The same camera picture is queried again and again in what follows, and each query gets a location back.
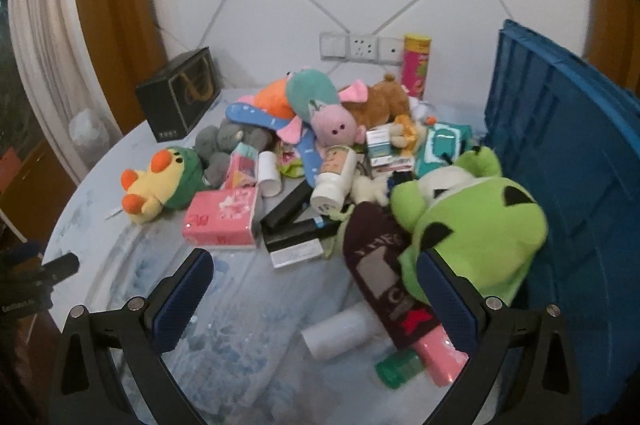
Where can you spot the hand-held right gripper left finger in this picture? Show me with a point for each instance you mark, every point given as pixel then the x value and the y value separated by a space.
pixel 182 300

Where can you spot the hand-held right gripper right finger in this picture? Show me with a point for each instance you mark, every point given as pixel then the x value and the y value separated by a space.
pixel 447 300

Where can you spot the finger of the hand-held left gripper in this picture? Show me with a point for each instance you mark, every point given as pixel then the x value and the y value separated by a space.
pixel 62 266

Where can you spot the green frog plush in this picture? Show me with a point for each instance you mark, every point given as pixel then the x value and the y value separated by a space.
pixel 475 225

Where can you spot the white paper roll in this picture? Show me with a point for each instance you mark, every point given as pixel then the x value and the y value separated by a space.
pixel 340 332

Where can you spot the blue plastic crate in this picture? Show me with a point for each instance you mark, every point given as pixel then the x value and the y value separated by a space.
pixel 575 155

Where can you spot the pink tissue pack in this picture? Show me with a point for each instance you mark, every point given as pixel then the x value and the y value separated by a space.
pixel 442 357
pixel 220 215

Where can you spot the green capped jar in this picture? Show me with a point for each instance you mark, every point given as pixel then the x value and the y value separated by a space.
pixel 397 370

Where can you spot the low wooden cabinet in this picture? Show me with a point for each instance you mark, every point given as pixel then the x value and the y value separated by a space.
pixel 30 185

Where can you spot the yellow duck plush green hood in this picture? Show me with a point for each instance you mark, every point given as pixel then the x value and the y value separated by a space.
pixel 160 185

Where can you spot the black slim box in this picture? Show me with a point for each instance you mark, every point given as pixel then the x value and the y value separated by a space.
pixel 287 205
pixel 295 232

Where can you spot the white plastic bag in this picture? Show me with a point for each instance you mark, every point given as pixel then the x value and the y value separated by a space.
pixel 90 130

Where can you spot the white green medicine box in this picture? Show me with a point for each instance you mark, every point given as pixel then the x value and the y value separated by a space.
pixel 380 145
pixel 395 165

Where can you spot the small colourful tissue pack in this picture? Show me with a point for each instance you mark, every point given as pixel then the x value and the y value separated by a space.
pixel 242 167

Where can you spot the teal wet wipes pack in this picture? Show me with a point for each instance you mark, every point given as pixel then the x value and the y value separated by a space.
pixel 440 150

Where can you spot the white plastic bottle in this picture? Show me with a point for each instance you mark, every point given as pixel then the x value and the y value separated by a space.
pixel 268 175

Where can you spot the white bottle with label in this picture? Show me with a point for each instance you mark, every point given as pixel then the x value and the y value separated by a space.
pixel 332 190

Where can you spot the grey plush toy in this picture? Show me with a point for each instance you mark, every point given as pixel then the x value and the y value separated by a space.
pixel 220 140

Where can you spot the small yellow plush toy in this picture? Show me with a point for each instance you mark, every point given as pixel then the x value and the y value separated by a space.
pixel 402 132

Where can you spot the floral green pink packet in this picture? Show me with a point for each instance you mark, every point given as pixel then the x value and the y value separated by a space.
pixel 290 160

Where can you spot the small white duck toy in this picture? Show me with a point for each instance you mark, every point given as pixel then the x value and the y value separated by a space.
pixel 425 110

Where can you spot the pink plush toy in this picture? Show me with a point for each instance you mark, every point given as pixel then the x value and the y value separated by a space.
pixel 335 127

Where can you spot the brown teddy bear plush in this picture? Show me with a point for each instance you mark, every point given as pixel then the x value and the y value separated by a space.
pixel 380 102

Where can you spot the white curtain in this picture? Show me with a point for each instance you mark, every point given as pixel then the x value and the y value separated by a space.
pixel 50 30

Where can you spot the pink yellow chip can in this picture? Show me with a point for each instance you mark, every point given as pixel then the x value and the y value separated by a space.
pixel 416 65

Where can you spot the wooden wall frame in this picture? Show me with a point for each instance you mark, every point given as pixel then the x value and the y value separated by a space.
pixel 110 5
pixel 607 5

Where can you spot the white wall socket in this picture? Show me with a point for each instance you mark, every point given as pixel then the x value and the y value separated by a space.
pixel 363 47

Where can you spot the white wall switch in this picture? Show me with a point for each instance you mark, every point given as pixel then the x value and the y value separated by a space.
pixel 334 45

